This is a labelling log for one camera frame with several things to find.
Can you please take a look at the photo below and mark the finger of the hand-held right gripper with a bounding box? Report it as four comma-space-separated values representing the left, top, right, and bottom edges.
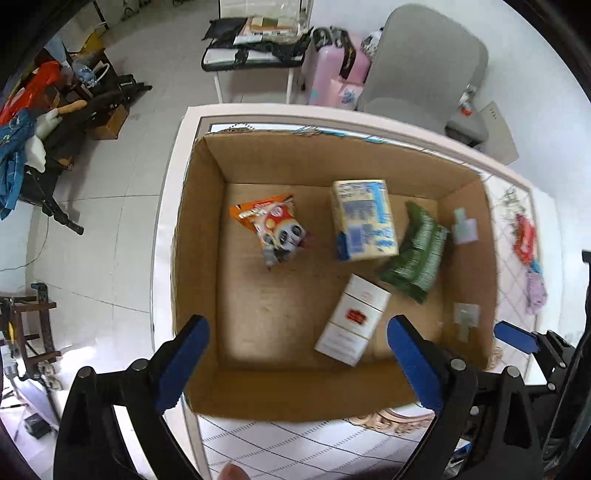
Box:
493, 321, 577, 385

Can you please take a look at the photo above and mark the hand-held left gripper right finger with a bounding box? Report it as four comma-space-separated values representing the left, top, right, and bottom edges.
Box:
387, 315, 546, 480

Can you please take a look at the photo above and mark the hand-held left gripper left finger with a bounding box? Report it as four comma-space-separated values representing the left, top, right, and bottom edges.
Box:
53, 315, 211, 480

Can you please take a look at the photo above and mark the white and red carton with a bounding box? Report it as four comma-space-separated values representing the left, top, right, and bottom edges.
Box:
314, 272, 393, 368

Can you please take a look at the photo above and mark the large cardboard box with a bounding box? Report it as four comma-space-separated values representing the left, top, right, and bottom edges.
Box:
170, 130, 500, 424

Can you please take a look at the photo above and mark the purple snack packet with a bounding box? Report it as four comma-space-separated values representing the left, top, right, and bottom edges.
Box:
525, 271, 548, 315

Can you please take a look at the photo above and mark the red snack packet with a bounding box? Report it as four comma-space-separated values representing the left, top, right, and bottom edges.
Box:
513, 215, 538, 265

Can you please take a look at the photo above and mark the green snack packet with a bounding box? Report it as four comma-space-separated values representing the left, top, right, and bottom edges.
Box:
379, 201, 449, 305

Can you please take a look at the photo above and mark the dark wooden stool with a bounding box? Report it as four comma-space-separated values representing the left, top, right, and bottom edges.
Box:
0, 282, 62, 380

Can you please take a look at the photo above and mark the yellow and blue snack box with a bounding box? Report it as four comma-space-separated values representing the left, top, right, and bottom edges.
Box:
331, 178, 400, 263

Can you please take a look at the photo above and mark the small black device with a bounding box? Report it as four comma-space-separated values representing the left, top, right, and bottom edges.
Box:
23, 413, 52, 439

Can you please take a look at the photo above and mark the orange snack packet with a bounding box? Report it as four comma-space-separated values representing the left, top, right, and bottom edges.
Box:
229, 193, 310, 269

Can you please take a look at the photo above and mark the flat cardboard sheet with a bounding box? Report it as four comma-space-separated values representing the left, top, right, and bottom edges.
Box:
475, 100, 520, 166

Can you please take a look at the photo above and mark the black tripod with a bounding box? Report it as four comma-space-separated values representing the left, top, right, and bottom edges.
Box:
17, 164, 86, 236

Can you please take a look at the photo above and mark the small brown cardboard box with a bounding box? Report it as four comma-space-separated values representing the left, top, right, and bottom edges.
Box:
89, 103, 130, 140

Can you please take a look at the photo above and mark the white cloth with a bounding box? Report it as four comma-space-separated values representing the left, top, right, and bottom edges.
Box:
24, 110, 64, 172

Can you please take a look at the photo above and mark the blue printed cloth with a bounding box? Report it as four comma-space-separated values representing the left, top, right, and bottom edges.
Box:
0, 110, 38, 221

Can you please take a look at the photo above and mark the pink gift box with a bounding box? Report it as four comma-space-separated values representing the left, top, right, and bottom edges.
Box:
329, 77, 365, 110

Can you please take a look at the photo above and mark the grey upholstered chair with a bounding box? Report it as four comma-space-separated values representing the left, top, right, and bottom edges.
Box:
357, 4, 490, 148

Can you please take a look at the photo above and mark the white-legged side table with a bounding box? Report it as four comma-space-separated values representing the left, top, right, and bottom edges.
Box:
201, 17, 315, 105

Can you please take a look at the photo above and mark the orange plastic bag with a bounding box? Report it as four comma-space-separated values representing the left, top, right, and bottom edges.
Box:
0, 61, 62, 126

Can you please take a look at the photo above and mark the pink suitcase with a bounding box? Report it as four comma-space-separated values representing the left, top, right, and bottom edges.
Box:
302, 28, 371, 110

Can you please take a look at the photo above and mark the black cloth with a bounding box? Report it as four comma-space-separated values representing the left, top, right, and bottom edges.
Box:
233, 34, 314, 66

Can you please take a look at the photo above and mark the black bag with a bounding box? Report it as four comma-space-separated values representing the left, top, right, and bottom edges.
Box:
202, 18, 251, 49

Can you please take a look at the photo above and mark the stack of books and papers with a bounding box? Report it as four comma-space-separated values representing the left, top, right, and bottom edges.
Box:
233, 15, 308, 45

